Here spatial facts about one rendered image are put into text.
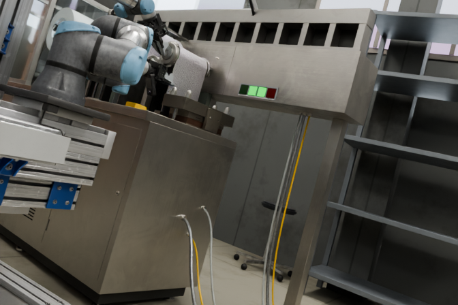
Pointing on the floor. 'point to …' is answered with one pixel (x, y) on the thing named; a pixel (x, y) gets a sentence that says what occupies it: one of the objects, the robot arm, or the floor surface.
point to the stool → (269, 244)
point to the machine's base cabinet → (131, 215)
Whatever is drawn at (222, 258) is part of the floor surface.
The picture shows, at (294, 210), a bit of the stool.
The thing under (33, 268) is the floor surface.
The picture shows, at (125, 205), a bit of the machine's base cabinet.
